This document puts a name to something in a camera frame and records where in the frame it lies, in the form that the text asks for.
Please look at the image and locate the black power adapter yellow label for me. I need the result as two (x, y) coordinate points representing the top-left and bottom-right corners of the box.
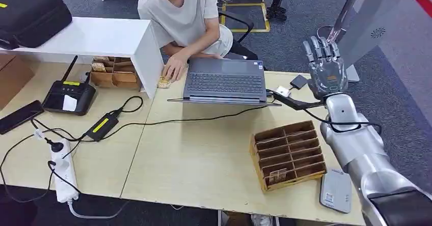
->
(86, 111), (120, 142)

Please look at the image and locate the stack of printed cards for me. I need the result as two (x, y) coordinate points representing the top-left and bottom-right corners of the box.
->
(157, 76), (172, 90)

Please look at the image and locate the white desk shelf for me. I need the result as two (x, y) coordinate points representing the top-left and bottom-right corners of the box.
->
(0, 17), (165, 100)

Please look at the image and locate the black smartphone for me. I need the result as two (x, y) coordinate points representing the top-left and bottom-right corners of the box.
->
(0, 100), (44, 135)

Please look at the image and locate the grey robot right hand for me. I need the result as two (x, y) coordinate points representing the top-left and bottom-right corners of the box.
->
(303, 35), (349, 100)

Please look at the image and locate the flat grey box device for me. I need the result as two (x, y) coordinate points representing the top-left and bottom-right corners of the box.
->
(319, 169), (353, 214)

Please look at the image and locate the wooden slotted card box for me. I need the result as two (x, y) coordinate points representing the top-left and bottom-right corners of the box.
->
(250, 120), (328, 193)

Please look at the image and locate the white power strip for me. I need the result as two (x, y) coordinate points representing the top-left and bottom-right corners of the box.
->
(50, 138), (80, 204)

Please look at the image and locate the white power strip cable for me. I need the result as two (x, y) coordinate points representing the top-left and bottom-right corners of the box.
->
(67, 200), (130, 220)

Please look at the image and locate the thin black looping cable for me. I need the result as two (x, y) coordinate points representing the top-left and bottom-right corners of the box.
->
(0, 133), (82, 204)

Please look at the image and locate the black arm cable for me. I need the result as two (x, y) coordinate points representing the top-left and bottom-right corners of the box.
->
(304, 108), (383, 135)

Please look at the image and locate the chrome stanchion post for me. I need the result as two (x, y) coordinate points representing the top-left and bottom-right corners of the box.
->
(316, 0), (366, 45)

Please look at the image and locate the person's left hand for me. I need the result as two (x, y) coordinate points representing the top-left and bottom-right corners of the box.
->
(161, 54), (188, 82)

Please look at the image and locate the black adapter mains cable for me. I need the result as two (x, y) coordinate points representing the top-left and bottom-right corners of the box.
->
(30, 95), (144, 143)

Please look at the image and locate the black plug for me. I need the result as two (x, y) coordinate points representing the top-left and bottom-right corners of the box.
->
(45, 137), (65, 153)

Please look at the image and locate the black office chair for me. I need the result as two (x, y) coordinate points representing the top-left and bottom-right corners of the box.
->
(218, 11), (260, 61)

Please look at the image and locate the small black flat device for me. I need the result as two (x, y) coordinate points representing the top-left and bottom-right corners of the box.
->
(290, 75), (308, 90)

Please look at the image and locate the black laptop charger cable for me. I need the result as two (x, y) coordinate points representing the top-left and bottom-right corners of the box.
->
(99, 89), (278, 142)

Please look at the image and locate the small wooden compartment box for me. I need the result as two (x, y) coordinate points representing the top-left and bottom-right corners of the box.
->
(89, 56), (143, 90)

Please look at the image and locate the grey kiosk stand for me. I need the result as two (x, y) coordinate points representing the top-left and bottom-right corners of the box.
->
(337, 0), (406, 83)

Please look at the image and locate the brown cardboard box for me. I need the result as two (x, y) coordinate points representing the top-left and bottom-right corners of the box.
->
(0, 54), (36, 111)

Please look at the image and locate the black carrying case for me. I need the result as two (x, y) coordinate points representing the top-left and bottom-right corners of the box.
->
(0, 0), (73, 50)

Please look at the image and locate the black router with antenna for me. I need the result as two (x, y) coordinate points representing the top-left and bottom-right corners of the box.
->
(42, 55), (97, 117)

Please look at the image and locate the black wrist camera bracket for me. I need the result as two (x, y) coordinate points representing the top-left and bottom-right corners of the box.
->
(269, 90), (327, 111)

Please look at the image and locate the person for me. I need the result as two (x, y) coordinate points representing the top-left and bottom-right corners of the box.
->
(138, 0), (260, 83)

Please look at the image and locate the yellow-bordered floor mat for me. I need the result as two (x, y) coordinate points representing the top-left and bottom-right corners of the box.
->
(219, 0), (271, 34)

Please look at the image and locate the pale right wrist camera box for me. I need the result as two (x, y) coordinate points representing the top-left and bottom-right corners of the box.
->
(275, 85), (292, 99)

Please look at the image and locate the grey laptop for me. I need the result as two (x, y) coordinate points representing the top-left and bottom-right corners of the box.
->
(167, 57), (282, 107)

